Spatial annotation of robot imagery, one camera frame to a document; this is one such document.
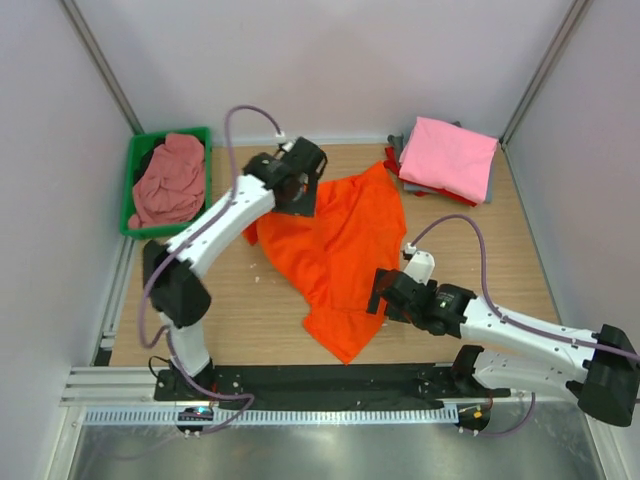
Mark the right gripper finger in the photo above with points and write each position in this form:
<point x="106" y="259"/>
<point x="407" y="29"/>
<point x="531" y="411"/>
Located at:
<point x="384" y="280"/>
<point x="375" y="305"/>

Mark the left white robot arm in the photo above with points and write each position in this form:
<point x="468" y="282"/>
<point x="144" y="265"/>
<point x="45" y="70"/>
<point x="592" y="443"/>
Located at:
<point x="173" y="271"/>

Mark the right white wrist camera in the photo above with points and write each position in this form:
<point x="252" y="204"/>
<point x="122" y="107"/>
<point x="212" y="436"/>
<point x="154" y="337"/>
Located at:
<point x="420" y="264"/>

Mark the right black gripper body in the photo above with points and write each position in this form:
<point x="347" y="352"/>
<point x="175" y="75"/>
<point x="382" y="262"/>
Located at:
<point x="402" y="314"/>

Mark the white slotted cable duct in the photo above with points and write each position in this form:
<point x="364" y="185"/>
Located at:
<point x="200" y="416"/>

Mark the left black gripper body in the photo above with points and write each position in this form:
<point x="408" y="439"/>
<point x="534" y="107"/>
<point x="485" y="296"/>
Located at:
<point x="309" y="184"/>

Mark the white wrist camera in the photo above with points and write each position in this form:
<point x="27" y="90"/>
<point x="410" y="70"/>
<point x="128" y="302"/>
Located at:
<point x="282" y="142"/>
<point x="420" y="264"/>

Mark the orange t shirt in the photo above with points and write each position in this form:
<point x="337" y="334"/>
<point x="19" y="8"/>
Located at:
<point x="332" y="257"/>

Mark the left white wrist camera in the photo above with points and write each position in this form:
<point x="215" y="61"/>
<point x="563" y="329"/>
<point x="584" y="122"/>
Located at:
<point x="282" y="142"/>

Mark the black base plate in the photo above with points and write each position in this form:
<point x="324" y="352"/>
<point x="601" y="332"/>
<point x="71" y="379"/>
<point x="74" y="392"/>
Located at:
<point x="359" y="382"/>

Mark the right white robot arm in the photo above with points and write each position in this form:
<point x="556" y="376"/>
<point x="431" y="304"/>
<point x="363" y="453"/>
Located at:
<point x="599" y="371"/>

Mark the crumpled dusty pink shirt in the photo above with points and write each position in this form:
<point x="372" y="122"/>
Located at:
<point x="170" y="185"/>

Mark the aluminium frame rail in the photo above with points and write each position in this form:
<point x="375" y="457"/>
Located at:
<point x="93" y="386"/>

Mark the folded pink t shirt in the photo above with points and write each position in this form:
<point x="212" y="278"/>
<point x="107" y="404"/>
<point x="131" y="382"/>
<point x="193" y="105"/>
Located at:
<point x="445" y="160"/>

